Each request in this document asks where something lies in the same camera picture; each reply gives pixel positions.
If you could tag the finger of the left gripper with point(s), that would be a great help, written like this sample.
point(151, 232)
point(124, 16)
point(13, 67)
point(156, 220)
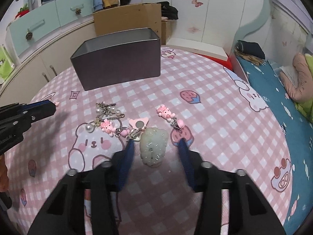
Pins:
point(16, 108)
point(31, 116)

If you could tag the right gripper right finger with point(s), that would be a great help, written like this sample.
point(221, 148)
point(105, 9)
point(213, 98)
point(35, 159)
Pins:
point(249, 210)

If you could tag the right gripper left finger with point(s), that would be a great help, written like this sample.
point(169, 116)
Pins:
point(63, 210)

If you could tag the pale green jade pendant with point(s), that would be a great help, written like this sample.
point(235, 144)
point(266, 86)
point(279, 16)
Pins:
point(152, 146)

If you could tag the cream cabinet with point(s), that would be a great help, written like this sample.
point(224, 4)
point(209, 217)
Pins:
point(47, 58)

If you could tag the green tissue pack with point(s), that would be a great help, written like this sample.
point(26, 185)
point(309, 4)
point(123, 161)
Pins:
point(6, 65)

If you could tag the pinecone ornament left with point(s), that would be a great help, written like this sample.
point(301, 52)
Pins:
point(29, 35)

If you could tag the pinecone ornament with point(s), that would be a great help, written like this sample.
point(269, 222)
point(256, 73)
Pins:
point(78, 11)
point(29, 35)

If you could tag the mint drawer front left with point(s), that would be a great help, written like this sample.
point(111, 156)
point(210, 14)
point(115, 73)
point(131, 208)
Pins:
point(34, 25)

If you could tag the mint drawer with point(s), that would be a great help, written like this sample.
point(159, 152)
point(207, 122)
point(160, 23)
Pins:
point(34, 25)
point(66, 10)

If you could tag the pink checkered tablecloth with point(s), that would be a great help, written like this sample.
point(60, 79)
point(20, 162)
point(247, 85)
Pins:
point(219, 115)

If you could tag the dark purple metal box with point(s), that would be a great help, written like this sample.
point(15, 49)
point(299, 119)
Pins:
point(118, 58)

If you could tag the pinecone ornament right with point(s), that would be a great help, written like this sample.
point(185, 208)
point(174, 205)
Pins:
point(78, 11)

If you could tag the mint drawer front right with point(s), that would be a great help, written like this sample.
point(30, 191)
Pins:
point(66, 10)

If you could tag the teal patterned bed sheet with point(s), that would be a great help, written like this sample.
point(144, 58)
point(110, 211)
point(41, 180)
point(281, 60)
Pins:
point(297, 132)

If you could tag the green blanket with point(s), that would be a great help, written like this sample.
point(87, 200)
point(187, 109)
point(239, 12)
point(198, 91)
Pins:
point(305, 108)

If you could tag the large cardboard box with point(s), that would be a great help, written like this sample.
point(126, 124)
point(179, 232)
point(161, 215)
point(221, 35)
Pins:
point(128, 17)

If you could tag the pink pillow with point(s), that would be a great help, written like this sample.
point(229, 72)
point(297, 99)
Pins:
point(297, 79)

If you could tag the small cardboard box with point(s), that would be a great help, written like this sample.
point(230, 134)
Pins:
point(166, 30)

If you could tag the tan fringed scarf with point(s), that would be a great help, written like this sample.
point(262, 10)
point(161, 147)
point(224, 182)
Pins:
point(252, 59)

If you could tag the black clothes pile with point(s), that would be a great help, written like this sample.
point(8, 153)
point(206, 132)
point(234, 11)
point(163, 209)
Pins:
point(168, 11)

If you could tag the folded dark clothes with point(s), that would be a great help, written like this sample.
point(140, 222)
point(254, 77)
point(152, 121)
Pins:
point(250, 48)

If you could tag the white bench board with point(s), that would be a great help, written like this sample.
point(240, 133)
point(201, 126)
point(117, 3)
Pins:
point(198, 48)

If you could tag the pearl metal keychain bunch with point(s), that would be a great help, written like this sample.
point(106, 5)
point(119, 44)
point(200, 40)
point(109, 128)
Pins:
point(104, 111)

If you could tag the pink bear keychain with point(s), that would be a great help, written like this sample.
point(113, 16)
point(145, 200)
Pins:
point(164, 112)

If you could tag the mint bed frame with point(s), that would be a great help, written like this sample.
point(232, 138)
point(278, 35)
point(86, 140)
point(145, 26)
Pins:
point(255, 14)

